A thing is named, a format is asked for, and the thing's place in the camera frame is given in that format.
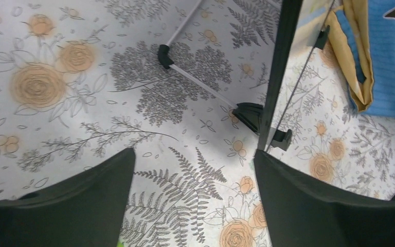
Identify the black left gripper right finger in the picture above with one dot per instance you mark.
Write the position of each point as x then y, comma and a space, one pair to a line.
301, 210

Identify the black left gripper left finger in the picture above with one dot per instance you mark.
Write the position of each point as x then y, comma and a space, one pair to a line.
84, 210

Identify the white whiteboard black frame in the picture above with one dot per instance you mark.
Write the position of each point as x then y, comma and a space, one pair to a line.
301, 26

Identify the floral tablecloth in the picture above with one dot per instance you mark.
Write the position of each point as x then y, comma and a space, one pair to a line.
80, 81

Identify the blue Pikachu cloth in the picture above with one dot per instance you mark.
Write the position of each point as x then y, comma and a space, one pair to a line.
362, 35

